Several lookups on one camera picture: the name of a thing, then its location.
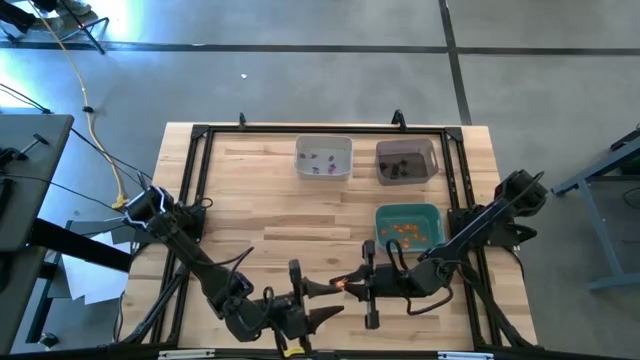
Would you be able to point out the black aluminium rig frame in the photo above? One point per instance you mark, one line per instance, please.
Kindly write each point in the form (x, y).
(325, 130)

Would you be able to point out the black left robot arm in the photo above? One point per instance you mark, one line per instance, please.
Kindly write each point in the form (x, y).
(200, 260)

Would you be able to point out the grey metal table frame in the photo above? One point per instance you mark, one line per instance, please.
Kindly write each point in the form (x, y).
(602, 235)

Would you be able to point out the black floor stand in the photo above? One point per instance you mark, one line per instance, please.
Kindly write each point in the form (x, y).
(20, 22)

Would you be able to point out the black side table base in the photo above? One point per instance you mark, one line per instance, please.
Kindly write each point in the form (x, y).
(75, 242)

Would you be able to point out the grey side table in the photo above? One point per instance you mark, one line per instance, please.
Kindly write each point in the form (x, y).
(30, 200)

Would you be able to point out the silver bracket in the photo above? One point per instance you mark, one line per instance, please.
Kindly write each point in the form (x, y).
(465, 356)
(185, 354)

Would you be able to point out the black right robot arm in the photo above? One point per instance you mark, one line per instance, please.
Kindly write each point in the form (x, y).
(475, 230)

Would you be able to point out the grey translucent plastic bin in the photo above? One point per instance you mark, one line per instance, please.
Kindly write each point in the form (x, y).
(410, 150)

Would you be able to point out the white paper sheets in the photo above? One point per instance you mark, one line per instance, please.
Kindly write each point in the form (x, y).
(90, 280)

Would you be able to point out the black frame clamp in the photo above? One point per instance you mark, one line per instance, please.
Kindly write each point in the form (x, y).
(242, 121)
(399, 120)

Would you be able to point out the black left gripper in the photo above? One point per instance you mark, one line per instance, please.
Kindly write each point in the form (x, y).
(295, 320)

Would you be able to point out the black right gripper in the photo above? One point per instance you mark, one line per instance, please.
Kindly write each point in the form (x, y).
(385, 280)

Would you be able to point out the teal plastic bin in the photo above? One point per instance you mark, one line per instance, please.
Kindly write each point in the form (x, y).
(430, 215)

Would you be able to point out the black desk clamp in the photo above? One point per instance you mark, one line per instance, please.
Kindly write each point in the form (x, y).
(10, 155)

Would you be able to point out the white plastic bin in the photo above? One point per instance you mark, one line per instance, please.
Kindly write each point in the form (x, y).
(320, 145)

